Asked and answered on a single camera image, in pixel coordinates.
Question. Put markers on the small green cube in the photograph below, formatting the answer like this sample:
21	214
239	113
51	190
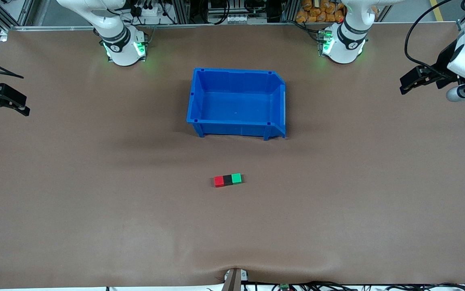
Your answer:
236	178

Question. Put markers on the small red cube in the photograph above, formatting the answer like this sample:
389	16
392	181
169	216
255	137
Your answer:
219	182

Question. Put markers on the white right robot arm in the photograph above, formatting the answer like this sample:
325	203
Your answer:
115	36

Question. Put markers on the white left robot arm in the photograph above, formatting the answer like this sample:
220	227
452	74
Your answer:
349	40

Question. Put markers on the small black cube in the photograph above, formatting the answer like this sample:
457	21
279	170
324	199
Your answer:
228	180

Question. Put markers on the orange snack bags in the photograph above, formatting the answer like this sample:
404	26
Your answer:
321	11

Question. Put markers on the white power strip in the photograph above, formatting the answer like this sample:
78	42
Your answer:
149	14

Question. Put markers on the blue plastic storage bin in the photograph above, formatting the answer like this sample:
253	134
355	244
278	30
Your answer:
236	103

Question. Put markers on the small green connector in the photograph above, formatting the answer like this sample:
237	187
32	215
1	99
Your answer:
284	287

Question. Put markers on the brown metal table bracket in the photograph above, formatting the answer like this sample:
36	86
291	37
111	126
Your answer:
234	281

